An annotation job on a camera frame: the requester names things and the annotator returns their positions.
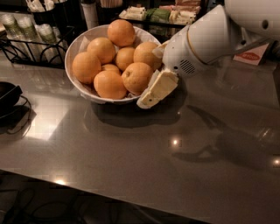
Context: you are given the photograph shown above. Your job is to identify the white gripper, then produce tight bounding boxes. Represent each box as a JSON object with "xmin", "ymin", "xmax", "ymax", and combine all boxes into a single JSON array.
[{"xmin": 136, "ymin": 25, "xmax": 207, "ymax": 109}]

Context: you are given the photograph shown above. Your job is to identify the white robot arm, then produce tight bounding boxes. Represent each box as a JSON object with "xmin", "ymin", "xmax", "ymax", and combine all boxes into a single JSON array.
[{"xmin": 136, "ymin": 0, "xmax": 280, "ymax": 109}]

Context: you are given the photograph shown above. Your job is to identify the small hidden middle orange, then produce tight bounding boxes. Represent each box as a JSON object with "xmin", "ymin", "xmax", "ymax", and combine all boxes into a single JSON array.
[{"xmin": 101, "ymin": 64, "xmax": 121, "ymax": 74}]

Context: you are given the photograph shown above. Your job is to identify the white bowl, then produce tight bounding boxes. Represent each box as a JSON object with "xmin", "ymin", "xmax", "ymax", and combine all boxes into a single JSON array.
[{"xmin": 65, "ymin": 25, "xmax": 159, "ymax": 103}]

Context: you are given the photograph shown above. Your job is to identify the black shelf with packets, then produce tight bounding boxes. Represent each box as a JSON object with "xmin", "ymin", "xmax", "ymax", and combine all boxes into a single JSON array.
[{"xmin": 119, "ymin": 0, "xmax": 208, "ymax": 41}]

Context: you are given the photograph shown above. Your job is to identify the white cylinder container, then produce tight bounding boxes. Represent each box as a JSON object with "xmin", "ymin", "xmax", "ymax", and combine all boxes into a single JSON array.
[{"xmin": 81, "ymin": 0, "xmax": 99, "ymax": 30}]

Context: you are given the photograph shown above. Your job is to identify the red and white card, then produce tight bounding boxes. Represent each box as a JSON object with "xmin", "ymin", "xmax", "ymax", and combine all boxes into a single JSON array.
[{"xmin": 233, "ymin": 44, "xmax": 269, "ymax": 66}]

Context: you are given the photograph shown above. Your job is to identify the black condiment holder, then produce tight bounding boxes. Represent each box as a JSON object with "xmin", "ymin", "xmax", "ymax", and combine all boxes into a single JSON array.
[{"xmin": 25, "ymin": 0, "xmax": 74, "ymax": 30}]

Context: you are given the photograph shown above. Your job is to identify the right stacked cups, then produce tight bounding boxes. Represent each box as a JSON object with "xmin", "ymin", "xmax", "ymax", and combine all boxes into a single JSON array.
[{"xmin": 36, "ymin": 24, "xmax": 67, "ymax": 65}]

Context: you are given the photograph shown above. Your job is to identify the stacked cups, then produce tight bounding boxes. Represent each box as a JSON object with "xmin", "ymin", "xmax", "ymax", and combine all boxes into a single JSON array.
[
  {"xmin": 1, "ymin": 14, "xmax": 30, "ymax": 59},
  {"xmin": 36, "ymin": 24, "xmax": 67, "ymax": 65},
  {"xmin": 17, "ymin": 17, "xmax": 42, "ymax": 62}
]

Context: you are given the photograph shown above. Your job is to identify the middle stacked cups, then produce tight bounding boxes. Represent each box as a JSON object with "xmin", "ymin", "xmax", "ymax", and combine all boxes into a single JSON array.
[{"xmin": 17, "ymin": 17, "xmax": 42, "ymax": 62}]

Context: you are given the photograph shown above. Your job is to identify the left stacked cups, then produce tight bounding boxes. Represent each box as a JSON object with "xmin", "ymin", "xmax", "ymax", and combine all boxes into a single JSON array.
[{"xmin": 1, "ymin": 14, "xmax": 30, "ymax": 59}]

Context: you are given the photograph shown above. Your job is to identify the black wire cup rack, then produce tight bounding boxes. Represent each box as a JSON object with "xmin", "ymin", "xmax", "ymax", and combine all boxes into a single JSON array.
[{"xmin": 0, "ymin": 26, "xmax": 74, "ymax": 69}]

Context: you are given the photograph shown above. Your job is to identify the black cable on table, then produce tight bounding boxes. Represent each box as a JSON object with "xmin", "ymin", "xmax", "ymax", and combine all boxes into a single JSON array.
[{"xmin": 0, "ymin": 94, "xmax": 32, "ymax": 136}]

